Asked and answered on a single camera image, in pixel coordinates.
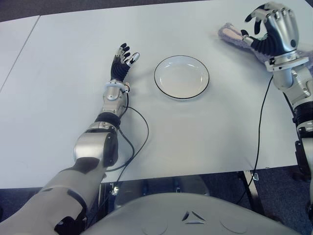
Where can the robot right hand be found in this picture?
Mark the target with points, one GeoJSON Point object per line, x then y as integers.
{"type": "Point", "coordinates": [281, 31]}

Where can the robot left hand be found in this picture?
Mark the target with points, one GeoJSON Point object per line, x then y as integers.
{"type": "Point", "coordinates": [119, 68]}

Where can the purple plush bunny doll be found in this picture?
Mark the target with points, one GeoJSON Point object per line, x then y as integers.
{"type": "Point", "coordinates": [232, 34]}

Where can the robot left arm silver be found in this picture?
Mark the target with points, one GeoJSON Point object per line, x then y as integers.
{"type": "Point", "coordinates": [90, 144]}

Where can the robot right arm silver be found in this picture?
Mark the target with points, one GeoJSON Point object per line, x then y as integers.
{"type": "Point", "coordinates": [283, 78]}

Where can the white plate black rim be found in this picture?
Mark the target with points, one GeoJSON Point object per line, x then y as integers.
{"type": "Point", "coordinates": [181, 78]}

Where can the grey robot torso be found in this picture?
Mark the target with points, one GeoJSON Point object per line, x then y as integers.
{"type": "Point", "coordinates": [195, 220]}

